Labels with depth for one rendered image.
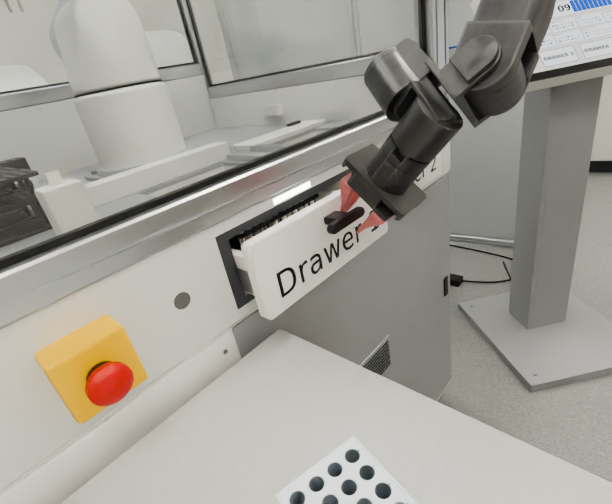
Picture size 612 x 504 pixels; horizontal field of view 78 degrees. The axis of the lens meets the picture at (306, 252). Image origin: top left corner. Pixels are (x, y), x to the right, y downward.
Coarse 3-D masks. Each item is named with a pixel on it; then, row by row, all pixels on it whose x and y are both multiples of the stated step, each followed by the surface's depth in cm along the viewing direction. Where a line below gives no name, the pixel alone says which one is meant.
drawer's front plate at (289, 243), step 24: (336, 192) 55; (312, 216) 51; (264, 240) 45; (288, 240) 48; (312, 240) 52; (336, 240) 56; (360, 240) 60; (264, 264) 46; (288, 264) 49; (336, 264) 57; (264, 288) 47; (288, 288) 50; (312, 288) 53; (264, 312) 48
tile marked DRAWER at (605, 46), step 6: (588, 42) 98; (594, 42) 97; (600, 42) 97; (606, 42) 97; (582, 48) 97; (588, 48) 97; (594, 48) 97; (600, 48) 97; (606, 48) 97; (588, 54) 97; (594, 54) 97; (600, 54) 97; (606, 54) 97
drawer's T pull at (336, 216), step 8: (360, 208) 52; (328, 216) 52; (336, 216) 52; (344, 216) 51; (352, 216) 51; (360, 216) 53; (328, 224) 52; (336, 224) 49; (344, 224) 50; (328, 232) 49; (336, 232) 49
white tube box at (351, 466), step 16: (336, 448) 33; (352, 448) 33; (320, 464) 32; (336, 464) 32; (352, 464) 32; (368, 464) 32; (304, 480) 31; (320, 480) 32; (336, 480) 31; (352, 480) 31; (368, 480) 30; (384, 480) 30; (288, 496) 30; (304, 496) 31; (320, 496) 30; (336, 496) 30; (352, 496) 29; (368, 496) 29; (384, 496) 31; (400, 496) 29
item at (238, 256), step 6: (318, 192) 69; (324, 192) 68; (330, 192) 67; (318, 198) 70; (234, 252) 51; (240, 252) 51; (234, 258) 51; (240, 258) 50; (240, 264) 51; (240, 270) 51; (246, 270) 50; (240, 276) 52; (246, 276) 50; (246, 282) 51; (246, 288) 52; (252, 294) 52
